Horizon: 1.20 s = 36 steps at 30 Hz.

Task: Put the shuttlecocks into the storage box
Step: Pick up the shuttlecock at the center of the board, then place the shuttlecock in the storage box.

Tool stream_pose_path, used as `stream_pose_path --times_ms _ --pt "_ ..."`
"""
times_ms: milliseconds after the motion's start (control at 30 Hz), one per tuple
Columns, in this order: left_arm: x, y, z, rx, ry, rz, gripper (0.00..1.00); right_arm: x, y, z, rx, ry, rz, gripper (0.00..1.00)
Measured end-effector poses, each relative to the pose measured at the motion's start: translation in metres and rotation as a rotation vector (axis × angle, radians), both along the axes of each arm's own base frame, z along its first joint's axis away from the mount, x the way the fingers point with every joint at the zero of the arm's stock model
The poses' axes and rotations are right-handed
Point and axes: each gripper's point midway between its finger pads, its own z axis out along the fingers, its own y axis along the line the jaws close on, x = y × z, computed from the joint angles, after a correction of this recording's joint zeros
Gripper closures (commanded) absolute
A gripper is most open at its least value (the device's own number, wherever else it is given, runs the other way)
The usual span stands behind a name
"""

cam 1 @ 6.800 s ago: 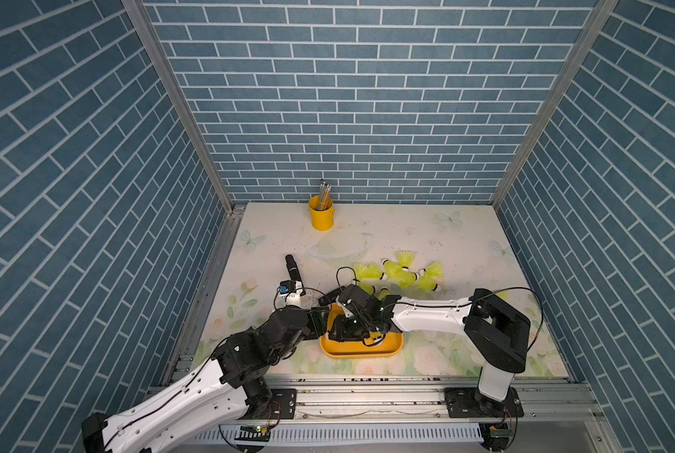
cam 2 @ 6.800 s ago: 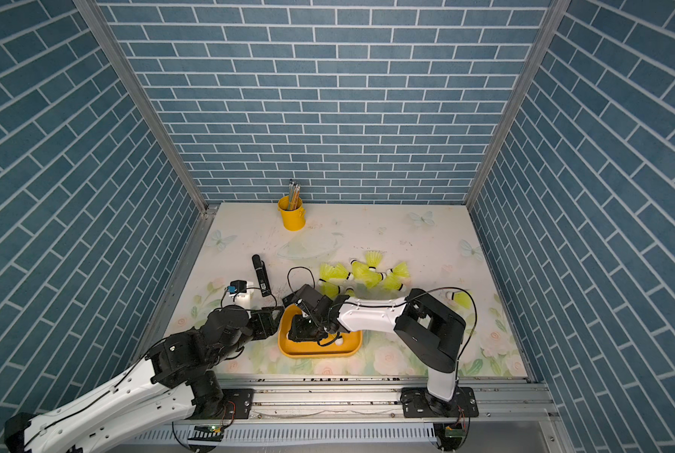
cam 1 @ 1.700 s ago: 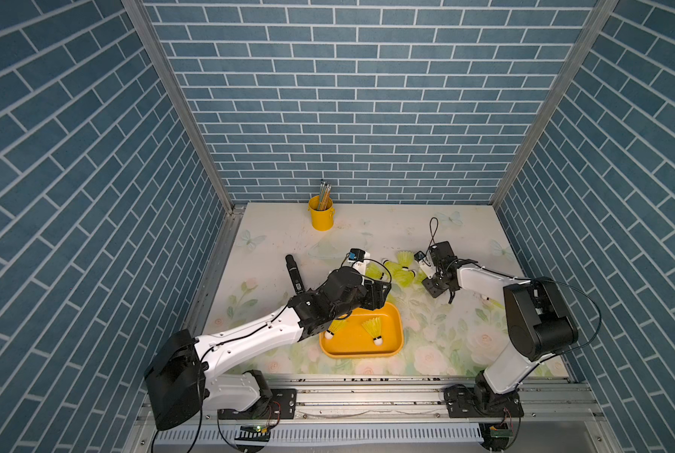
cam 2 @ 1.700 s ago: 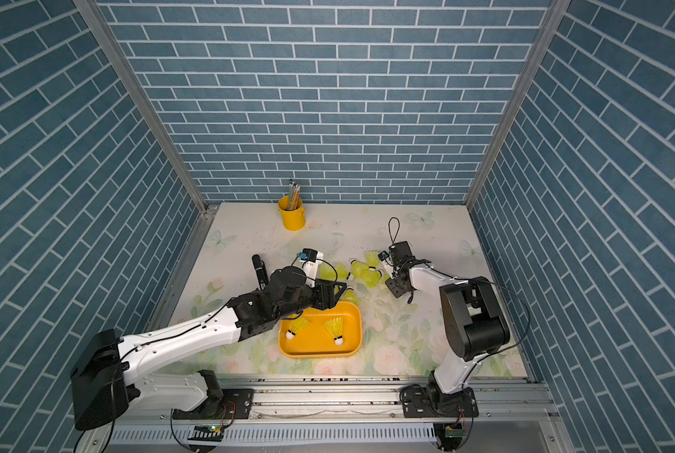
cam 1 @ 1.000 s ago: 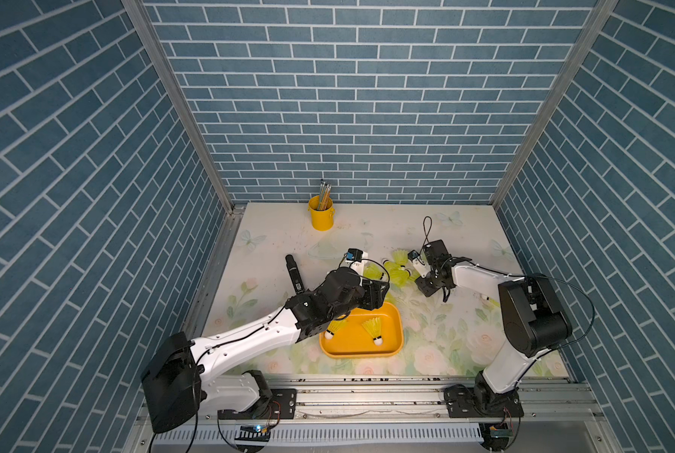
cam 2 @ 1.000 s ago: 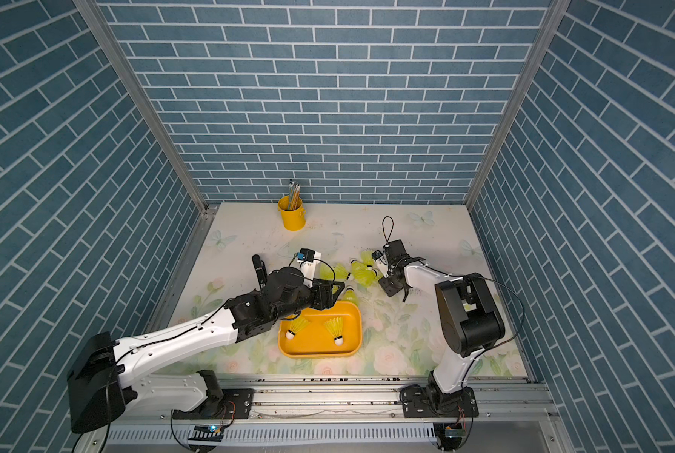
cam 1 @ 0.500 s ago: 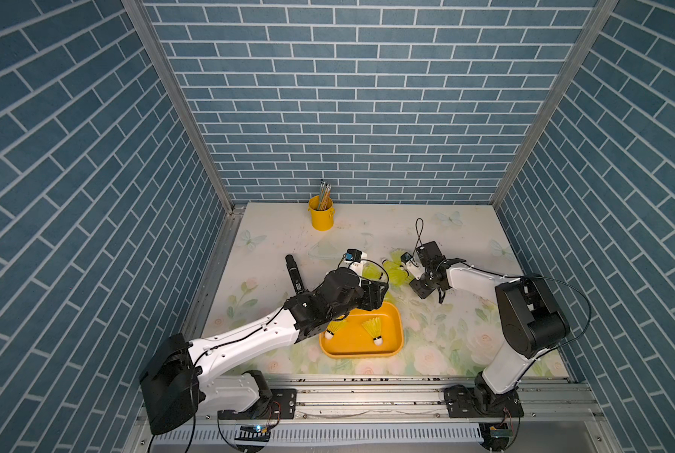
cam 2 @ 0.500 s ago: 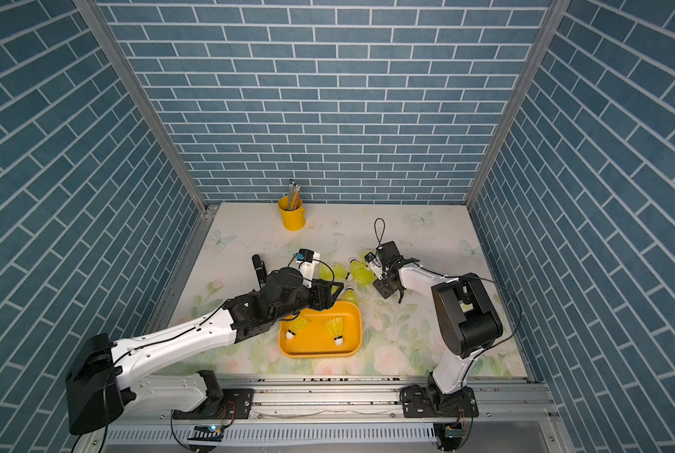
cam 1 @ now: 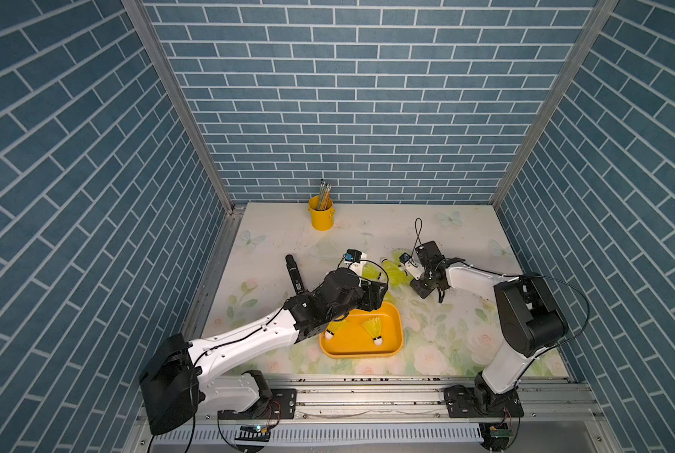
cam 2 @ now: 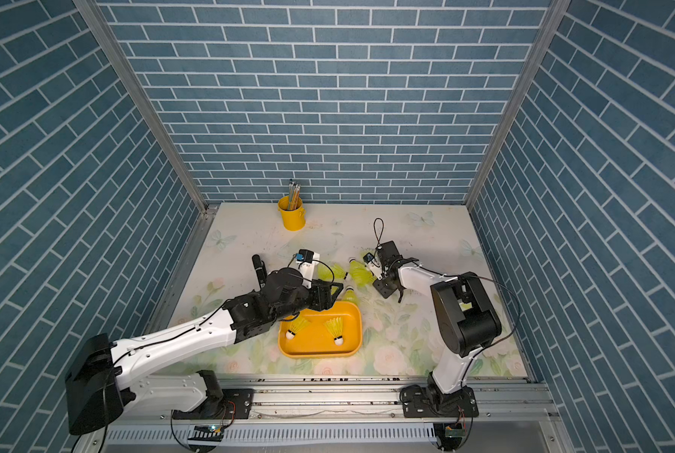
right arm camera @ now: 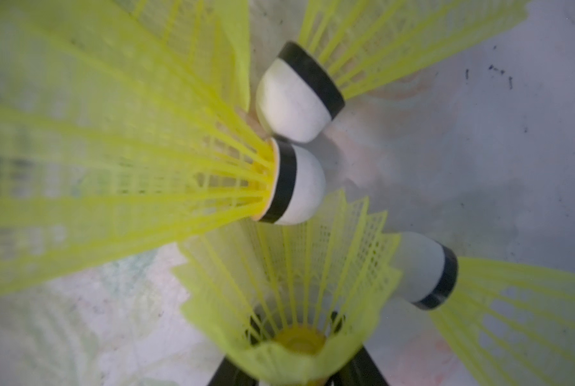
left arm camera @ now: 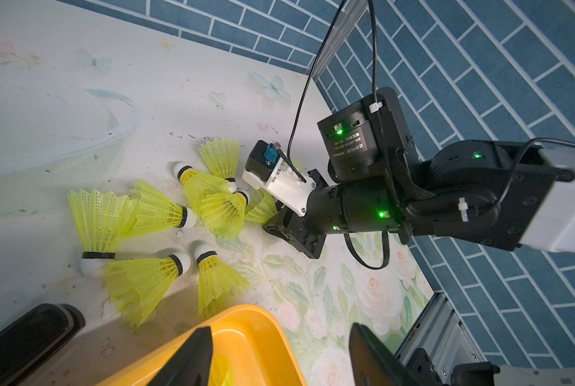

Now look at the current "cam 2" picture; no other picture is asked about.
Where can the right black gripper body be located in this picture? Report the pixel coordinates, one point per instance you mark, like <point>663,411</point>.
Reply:
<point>383,286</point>

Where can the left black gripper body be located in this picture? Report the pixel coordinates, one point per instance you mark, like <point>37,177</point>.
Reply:
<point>310,298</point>

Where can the yellow shuttlecock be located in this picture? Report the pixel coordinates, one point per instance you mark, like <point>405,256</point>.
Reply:
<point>350,295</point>
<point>360,274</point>
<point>335,327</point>
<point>296,326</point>
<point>331,272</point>

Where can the yellow shuttlecock bottom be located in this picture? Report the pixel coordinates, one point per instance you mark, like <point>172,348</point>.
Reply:
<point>296,326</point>

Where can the yellow plastic storage box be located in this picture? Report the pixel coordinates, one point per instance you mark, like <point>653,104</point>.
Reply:
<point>315,342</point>

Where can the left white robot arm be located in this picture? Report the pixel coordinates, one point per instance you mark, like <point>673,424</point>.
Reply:
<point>99,382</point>

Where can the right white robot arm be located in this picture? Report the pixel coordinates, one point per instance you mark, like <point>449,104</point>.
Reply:
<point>467,322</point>

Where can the black cylindrical marker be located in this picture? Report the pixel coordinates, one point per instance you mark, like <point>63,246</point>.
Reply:
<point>260,270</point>

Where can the yellow pen cup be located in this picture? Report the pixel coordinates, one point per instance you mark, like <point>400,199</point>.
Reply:
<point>292,213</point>

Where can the pencils in cup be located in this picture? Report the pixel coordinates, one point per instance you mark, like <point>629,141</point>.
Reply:
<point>293,196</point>

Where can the white vent grille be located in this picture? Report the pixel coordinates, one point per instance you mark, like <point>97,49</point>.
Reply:
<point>262,435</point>

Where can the right circuit board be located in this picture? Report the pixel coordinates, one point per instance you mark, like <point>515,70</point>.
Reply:
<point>455,431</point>

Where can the circuit board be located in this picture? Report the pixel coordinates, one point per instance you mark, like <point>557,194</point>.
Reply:
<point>206,433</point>
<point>455,431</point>

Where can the left circuit board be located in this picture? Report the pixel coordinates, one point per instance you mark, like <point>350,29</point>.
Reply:
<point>206,433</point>

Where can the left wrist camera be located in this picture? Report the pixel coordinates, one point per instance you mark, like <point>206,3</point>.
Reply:
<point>307,263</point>

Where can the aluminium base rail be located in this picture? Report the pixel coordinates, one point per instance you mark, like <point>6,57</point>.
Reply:
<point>339,399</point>

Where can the right metal corner post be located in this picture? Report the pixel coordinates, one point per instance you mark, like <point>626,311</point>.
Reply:
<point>536,55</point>

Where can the metal corner post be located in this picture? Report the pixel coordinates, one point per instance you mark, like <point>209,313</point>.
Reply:
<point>108,42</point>
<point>536,55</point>

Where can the left metal corner post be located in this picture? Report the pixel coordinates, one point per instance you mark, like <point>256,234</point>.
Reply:
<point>108,42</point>

